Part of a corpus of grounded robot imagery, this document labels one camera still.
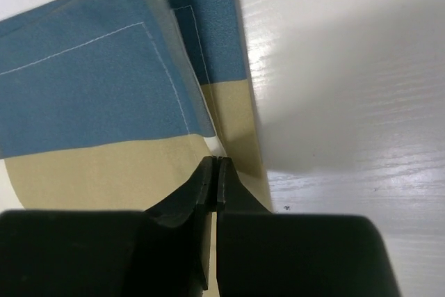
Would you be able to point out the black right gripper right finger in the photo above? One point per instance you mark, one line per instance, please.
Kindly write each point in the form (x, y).
(260, 253)

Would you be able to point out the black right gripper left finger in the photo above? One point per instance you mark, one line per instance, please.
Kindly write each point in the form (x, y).
(161, 251)

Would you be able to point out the blue beige striped placemat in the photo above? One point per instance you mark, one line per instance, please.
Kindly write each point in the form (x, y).
(112, 104)

